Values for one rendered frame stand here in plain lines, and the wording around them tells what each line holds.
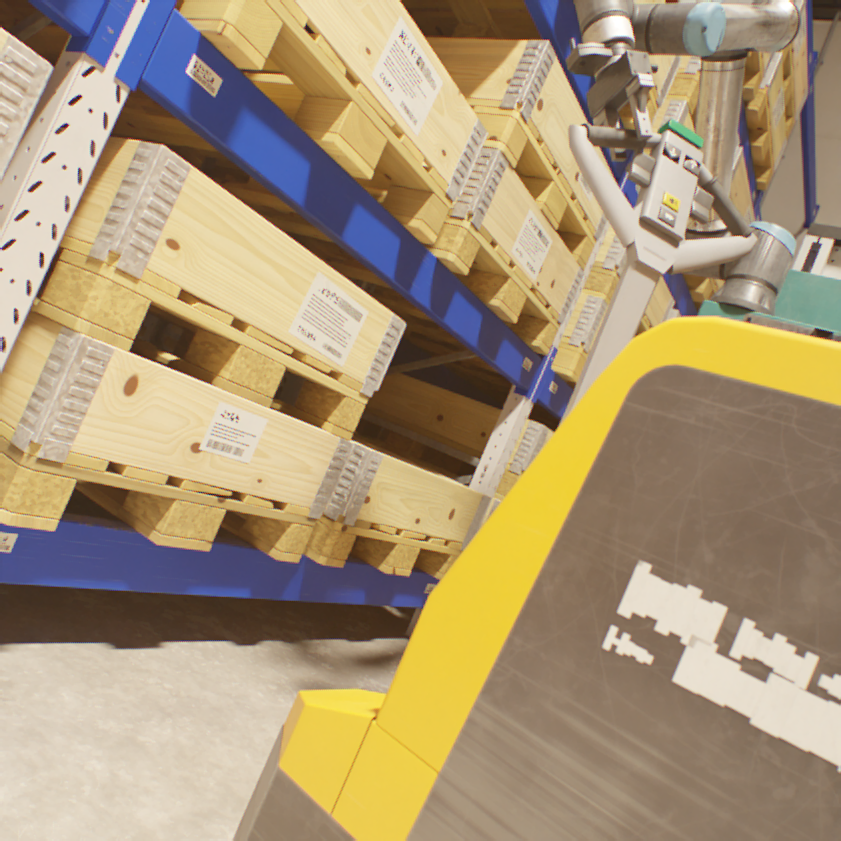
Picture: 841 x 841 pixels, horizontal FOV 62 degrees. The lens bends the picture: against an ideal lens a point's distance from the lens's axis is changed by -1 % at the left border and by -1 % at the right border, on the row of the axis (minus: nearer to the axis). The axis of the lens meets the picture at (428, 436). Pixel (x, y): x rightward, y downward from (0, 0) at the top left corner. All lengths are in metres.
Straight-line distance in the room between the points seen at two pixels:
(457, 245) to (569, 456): 1.36
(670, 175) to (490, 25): 1.62
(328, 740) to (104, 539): 0.84
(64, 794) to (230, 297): 0.88
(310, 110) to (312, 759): 1.30
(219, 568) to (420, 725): 1.09
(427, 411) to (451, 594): 2.34
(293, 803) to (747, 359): 0.66
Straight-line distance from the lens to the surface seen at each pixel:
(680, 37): 1.59
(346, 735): 0.83
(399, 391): 3.17
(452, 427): 2.99
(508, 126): 2.15
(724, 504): 0.67
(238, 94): 1.51
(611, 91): 1.47
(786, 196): 7.63
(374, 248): 1.82
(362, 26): 1.65
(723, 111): 2.20
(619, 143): 1.42
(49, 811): 1.22
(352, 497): 1.94
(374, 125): 1.69
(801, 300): 2.36
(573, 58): 1.47
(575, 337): 2.91
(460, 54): 2.39
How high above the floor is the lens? 0.66
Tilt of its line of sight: 2 degrees up
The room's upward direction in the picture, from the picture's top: 24 degrees clockwise
